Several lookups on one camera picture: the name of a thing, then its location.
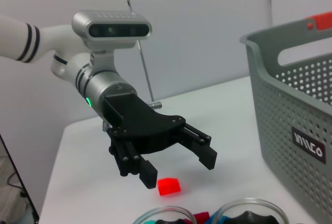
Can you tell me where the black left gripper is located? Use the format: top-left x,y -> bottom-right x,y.
102,93 -> 218,190

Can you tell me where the glass teacup with black sleeve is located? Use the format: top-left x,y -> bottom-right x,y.
214,199 -> 284,224
134,206 -> 197,224

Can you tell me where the grey perforated storage bin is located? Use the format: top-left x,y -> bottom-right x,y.
240,18 -> 332,221

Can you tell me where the bright red sloped brick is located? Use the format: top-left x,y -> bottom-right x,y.
157,177 -> 181,196

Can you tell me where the dark red curved brick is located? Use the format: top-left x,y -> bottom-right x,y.
194,211 -> 210,223

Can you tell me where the thin metal stand pole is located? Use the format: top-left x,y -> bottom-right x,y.
121,0 -> 156,103

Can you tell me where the orange-red plastic part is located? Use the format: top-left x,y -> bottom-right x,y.
305,11 -> 332,32

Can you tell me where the black panel frame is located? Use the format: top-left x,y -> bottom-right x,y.
0,133 -> 40,224

